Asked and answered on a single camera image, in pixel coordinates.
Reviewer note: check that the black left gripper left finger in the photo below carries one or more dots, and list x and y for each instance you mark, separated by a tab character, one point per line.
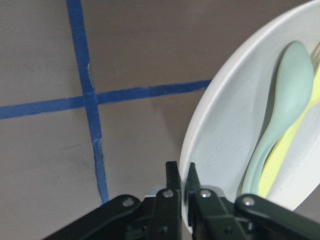
125	217

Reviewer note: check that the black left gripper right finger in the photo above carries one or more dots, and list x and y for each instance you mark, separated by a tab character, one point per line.
250	217

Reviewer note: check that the white round plate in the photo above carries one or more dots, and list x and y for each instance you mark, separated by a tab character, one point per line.
236	108

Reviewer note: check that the yellow plastic fork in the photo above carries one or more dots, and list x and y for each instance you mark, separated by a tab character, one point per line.
277	156

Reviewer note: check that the light green plastic spoon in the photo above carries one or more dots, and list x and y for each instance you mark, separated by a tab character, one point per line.
293	88

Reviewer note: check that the brown paper table cover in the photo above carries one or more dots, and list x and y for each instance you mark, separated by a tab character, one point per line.
47	165

